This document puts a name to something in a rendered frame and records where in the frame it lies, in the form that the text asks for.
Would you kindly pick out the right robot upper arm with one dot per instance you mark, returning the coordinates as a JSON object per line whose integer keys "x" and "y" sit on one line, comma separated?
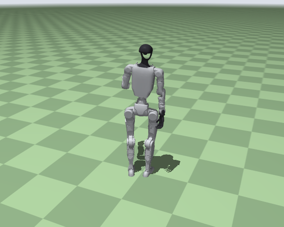
{"x": 159, "y": 73}

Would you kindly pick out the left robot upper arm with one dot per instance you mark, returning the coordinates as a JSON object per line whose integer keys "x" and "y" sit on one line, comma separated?
{"x": 127, "y": 75}

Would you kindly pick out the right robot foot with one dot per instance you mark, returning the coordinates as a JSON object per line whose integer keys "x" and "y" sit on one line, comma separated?
{"x": 146, "y": 173}

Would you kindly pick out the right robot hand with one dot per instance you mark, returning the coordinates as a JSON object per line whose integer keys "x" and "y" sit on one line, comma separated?
{"x": 161, "y": 120}

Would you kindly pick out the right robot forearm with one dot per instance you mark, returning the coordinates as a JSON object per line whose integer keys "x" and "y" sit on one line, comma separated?
{"x": 162, "y": 102}

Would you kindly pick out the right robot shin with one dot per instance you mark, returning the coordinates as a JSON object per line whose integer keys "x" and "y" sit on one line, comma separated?
{"x": 149, "y": 155}

